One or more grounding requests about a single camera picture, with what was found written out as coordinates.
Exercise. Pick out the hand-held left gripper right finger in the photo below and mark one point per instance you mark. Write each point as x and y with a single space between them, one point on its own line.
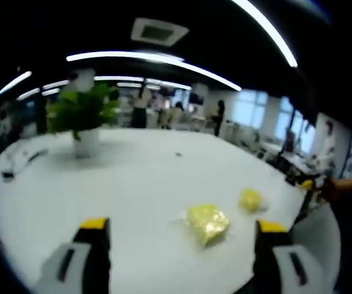
289 263

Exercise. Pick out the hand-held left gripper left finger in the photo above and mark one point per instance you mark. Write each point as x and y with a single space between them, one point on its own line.
56 260

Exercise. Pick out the small yellow silicone block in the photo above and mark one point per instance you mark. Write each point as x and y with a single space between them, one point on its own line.
250 199

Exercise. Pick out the large yellow silicone block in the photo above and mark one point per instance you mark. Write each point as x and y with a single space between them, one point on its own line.
207 223

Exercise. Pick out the person's right hand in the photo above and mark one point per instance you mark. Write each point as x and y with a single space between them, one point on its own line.
338 188

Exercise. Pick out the cluttered background desk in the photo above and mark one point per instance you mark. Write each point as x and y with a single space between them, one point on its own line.
298 165

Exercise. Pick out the white plant pot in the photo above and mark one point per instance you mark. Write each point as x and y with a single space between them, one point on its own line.
86 142

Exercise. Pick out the green leafy plant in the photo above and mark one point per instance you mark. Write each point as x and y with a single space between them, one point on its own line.
82 107

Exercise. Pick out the long ceiling light strip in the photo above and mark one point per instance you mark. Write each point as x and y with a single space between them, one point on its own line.
163 61
271 33

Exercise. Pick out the short ceiling light strip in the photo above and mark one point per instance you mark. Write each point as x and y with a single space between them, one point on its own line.
15 82

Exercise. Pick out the white ceiling air vent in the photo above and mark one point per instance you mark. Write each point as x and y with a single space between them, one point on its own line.
159 31

